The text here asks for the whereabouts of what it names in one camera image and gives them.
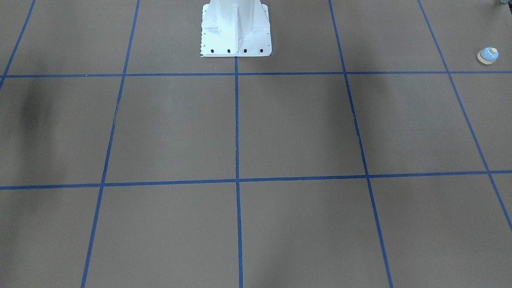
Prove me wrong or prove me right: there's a blue call bell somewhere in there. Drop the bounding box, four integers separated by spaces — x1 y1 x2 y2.
476 47 499 64

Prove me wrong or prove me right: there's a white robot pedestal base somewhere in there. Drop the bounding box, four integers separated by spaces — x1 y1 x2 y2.
200 0 272 57

